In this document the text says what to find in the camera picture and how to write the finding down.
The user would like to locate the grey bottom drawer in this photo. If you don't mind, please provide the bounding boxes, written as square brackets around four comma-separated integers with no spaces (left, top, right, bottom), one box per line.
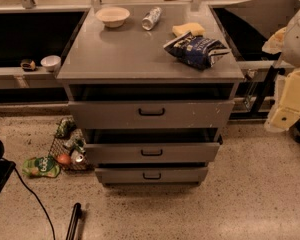
[95,167,208,184]

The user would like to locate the grey drawer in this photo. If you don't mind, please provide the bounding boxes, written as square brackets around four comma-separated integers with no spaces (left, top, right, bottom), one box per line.
[95,167,208,184]
[85,142,220,165]
[68,101,234,129]

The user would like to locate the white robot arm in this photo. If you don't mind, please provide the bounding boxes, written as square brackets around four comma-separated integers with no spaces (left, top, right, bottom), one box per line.
[262,9,300,132]

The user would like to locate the grey drawer cabinet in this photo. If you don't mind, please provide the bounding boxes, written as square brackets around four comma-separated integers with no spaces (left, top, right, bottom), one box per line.
[55,2,246,186]

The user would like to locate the grey top drawer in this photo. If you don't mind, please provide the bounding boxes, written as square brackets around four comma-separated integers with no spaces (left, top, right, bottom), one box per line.
[68,101,234,129]

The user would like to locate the grey middle drawer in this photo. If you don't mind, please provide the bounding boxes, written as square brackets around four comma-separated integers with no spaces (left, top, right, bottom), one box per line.
[85,142,220,165]

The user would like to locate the blue chip bag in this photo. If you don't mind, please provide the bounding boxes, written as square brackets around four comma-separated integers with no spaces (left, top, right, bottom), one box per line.
[163,31,230,71]

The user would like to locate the green white packet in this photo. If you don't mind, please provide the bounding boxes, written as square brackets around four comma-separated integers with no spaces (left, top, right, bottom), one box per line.
[63,130,86,154]

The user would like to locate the green chip bag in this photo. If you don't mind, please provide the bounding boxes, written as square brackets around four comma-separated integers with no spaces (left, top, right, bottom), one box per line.
[55,118,76,139]

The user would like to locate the crushed silver can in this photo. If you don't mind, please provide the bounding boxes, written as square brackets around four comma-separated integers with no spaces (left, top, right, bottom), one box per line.
[71,150,85,165]

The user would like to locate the yellow sponge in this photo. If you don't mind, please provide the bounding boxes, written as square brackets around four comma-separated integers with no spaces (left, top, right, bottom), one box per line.
[172,23,205,37]

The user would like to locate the red apple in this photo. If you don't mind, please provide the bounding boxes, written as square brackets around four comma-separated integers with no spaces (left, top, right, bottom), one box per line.
[56,154,71,165]

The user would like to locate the beige paper bowl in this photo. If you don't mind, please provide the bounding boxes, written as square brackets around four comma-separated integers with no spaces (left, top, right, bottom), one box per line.
[95,7,130,28]

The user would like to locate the green snack pouch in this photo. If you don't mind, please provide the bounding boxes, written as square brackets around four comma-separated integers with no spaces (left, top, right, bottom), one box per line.
[22,156,60,178]

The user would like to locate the black pole on floor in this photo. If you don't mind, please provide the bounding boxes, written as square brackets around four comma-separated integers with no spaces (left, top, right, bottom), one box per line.
[66,203,82,240]

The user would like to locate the black stand table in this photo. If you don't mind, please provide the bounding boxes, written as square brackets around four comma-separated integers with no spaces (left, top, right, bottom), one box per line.
[224,0,300,144]

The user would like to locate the small tape measure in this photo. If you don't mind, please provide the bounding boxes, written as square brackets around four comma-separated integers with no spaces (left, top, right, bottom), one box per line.
[20,59,36,71]

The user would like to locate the black wire basket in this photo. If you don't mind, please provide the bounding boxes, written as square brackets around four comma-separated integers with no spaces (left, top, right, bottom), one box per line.
[48,127,93,172]

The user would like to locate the black power cable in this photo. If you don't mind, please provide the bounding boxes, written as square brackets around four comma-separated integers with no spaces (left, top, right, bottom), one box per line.
[13,166,57,240]

